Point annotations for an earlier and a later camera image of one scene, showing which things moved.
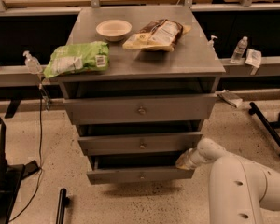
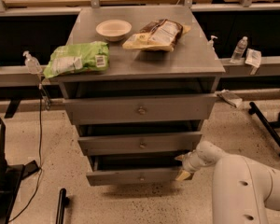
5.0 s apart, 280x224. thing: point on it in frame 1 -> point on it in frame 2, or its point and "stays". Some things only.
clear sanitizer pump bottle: [32, 64] stays
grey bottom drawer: [114, 167] stays
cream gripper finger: [182, 164] -> [183, 175]
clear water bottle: [240, 49] stays
